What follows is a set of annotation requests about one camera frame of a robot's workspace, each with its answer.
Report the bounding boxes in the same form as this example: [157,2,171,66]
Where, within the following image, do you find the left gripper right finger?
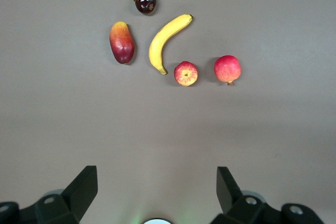
[209,166,326,224]

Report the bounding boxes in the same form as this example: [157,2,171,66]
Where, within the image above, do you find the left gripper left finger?
[0,165,98,224]

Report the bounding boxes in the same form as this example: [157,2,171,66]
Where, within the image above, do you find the red yellow apple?
[173,60,199,87]

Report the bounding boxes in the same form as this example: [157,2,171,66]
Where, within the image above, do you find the yellow banana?
[148,13,194,76]

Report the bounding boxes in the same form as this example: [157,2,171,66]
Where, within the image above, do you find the brown table mat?
[0,0,336,224]

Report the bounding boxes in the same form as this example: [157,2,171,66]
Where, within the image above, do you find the red pomegranate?
[213,55,242,87]

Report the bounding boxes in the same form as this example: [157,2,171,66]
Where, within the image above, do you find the red orange mango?
[109,21,135,65]

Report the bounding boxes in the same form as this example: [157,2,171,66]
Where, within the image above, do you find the dark purple mangosteen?
[133,0,157,15]

